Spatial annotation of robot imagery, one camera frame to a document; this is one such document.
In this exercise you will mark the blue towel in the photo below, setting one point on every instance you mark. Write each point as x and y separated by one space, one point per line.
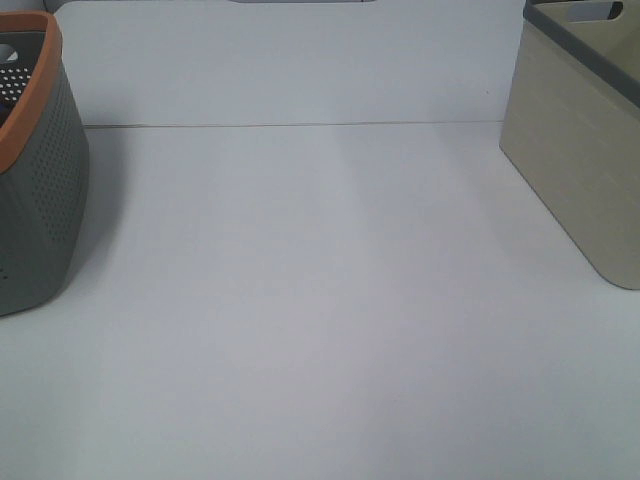
4 112

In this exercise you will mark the beige bin grey rim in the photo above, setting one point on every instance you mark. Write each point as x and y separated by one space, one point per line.
571 126

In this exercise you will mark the grey perforated basket orange rim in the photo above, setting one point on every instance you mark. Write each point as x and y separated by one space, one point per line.
45 163

